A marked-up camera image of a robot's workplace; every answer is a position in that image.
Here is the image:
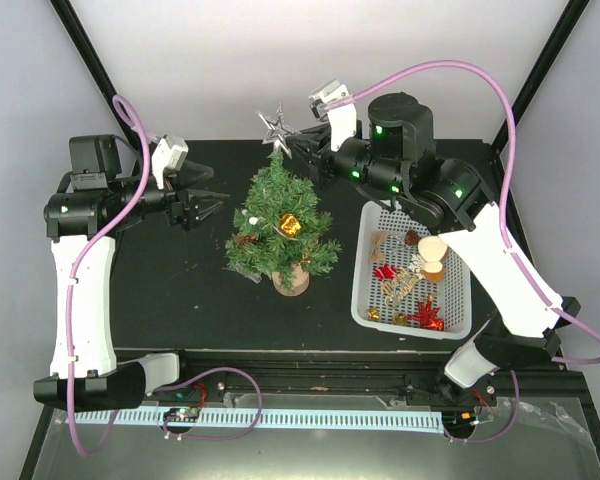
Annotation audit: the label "gold gift box ornament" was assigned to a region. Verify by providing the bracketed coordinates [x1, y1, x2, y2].
[278, 212, 302, 238]

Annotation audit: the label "small green christmas tree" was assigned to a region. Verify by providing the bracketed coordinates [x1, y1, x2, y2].
[225, 152, 341, 297]

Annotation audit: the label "gold merry christmas sign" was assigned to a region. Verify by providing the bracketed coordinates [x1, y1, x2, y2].
[380, 267, 424, 309]

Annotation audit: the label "white wooden snowflake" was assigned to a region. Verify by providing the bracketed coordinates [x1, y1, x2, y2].
[408, 254, 426, 274]

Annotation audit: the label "brown pine cone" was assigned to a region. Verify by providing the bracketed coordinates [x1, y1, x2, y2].
[234, 234, 258, 247]
[404, 229, 421, 247]

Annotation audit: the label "red star ornament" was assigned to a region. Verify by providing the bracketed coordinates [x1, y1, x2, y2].
[407, 295, 445, 331]

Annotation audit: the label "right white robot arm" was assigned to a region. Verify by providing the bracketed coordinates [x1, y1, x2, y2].
[287, 83, 579, 403]

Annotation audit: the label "small gold gift box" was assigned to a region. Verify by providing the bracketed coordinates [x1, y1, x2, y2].
[367, 307, 380, 322]

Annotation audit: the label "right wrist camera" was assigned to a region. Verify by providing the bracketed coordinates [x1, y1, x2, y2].
[309, 80, 358, 152]

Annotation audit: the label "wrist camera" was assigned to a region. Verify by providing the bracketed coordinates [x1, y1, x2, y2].
[309, 80, 358, 152]
[151, 135, 189, 190]

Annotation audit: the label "white ball string lights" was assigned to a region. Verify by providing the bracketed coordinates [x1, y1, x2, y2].
[239, 209, 262, 229]

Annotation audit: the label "clear battery box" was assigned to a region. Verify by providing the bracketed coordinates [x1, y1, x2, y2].
[231, 265, 262, 284]

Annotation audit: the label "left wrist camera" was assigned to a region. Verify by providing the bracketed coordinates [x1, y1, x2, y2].
[151, 135, 189, 190]

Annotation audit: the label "white perforated plastic basket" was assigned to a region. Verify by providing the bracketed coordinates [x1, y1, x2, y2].
[351, 202, 472, 340]

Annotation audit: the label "burlap bow ornament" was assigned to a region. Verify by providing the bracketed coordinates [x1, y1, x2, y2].
[369, 230, 389, 263]

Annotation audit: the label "white slotted cable duct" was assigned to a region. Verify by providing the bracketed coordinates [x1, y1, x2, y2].
[72, 405, 445, 435]

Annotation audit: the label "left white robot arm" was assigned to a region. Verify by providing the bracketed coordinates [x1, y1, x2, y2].
[33, 135, 228, 412]

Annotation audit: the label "silver star ornament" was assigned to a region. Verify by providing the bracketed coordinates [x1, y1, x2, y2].
[256, 103, 299, 159]

